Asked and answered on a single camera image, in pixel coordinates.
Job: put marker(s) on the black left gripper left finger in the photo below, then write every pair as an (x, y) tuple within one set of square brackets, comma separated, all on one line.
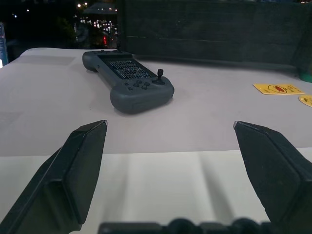
[(65, 180)]

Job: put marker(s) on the blue white standing board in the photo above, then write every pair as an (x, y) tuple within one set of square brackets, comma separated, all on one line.
[(3, 45)]

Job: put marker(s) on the green round object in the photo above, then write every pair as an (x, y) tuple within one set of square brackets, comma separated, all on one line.
[(307, 75)]

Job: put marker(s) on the yellow rectangular cartoon sticker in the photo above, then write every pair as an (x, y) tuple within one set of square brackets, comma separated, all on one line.
[(278, 88)]

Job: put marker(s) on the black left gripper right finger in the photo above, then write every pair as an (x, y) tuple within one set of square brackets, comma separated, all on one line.
[(275, 170)]

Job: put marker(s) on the grey handheld remote controller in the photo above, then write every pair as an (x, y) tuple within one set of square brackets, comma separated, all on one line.
[(129, 80)]

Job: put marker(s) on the yellow round cartoon sticker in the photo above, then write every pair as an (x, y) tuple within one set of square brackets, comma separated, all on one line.
[(306, 100)]

